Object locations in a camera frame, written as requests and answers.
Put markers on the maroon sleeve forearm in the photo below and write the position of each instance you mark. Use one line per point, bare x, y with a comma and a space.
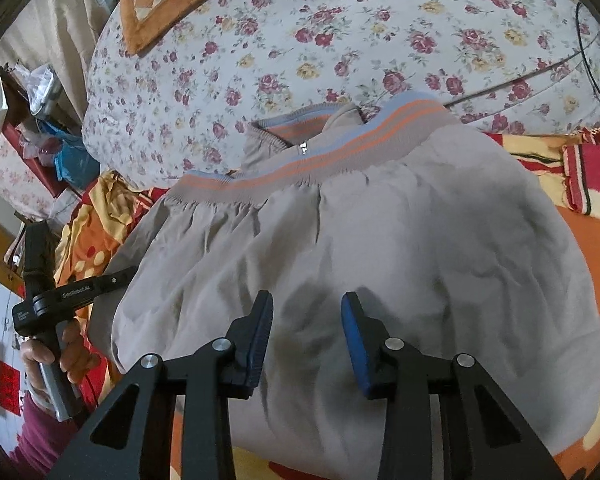
41, 441

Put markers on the person's left hand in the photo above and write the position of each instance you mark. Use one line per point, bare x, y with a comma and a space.
75, 360

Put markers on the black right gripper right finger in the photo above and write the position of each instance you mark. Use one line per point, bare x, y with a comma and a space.
483, 434

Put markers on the clear plastic bag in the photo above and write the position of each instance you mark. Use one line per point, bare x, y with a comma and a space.
43, 89

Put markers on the orange red yellow blanket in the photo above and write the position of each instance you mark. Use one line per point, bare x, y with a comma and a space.
568, 171

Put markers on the beige grey jacket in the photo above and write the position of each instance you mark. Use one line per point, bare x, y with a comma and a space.
444, 236

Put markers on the floral white quilt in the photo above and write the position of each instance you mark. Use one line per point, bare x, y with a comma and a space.
517, 66

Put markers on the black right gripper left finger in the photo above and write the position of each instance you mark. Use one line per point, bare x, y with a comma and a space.
130, 435

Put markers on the blue plastic bag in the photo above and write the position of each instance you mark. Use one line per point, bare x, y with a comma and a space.
73, 164

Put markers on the dark red box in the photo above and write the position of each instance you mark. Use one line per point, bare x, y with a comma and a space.
45, 175

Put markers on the beige curtain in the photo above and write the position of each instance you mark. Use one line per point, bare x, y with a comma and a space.
62, 33

